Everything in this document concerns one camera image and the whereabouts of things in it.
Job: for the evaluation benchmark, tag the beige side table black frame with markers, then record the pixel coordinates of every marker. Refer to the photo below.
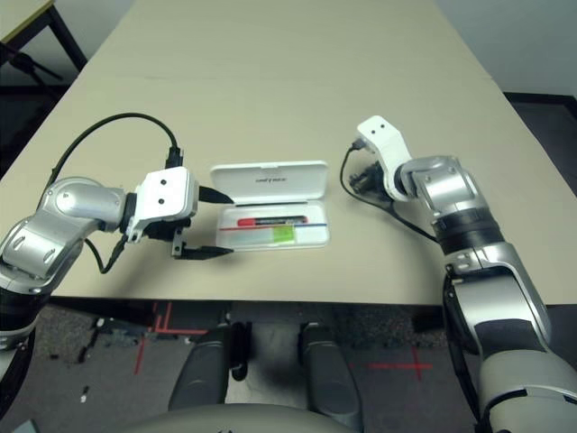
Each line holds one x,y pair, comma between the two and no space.
18,15

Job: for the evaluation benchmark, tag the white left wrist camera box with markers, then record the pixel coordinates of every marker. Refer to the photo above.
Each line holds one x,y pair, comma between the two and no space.
167,194

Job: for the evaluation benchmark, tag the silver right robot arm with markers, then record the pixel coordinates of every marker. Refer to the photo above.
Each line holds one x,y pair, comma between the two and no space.
496,293

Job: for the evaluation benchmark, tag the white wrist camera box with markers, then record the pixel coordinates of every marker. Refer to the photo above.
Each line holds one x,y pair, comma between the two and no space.
167,194
383,133

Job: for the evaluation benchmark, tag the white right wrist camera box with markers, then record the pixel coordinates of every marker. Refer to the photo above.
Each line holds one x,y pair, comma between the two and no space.
383,133

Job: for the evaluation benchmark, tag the white plastic pencil case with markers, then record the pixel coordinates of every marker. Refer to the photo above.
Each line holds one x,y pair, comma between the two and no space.
297,180

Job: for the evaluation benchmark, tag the black tripod stand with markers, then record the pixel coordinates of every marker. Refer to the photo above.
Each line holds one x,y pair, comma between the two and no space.
24,61

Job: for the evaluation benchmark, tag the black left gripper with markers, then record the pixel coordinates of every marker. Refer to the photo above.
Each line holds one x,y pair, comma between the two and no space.
178,239

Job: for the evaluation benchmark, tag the dark grey robot leg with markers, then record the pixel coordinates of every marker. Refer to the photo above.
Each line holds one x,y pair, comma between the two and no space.
203,370
329,374

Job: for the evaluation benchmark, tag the grey robot torso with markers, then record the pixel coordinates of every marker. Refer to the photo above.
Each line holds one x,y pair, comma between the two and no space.
239,419

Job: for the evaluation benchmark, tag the dark grey left robot leg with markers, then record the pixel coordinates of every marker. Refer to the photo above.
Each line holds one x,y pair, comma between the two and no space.
203,370

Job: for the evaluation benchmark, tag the white eraser with green end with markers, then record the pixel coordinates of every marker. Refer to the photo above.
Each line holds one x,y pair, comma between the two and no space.
284,234

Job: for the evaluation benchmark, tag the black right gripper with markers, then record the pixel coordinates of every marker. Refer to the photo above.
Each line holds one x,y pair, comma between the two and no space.
372,178

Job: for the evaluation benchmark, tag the dark grey right robot leg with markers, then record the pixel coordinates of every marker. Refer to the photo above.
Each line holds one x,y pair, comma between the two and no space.
329,374

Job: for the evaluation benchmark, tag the red and black marker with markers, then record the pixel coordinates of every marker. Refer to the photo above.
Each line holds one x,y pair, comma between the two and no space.
270,221

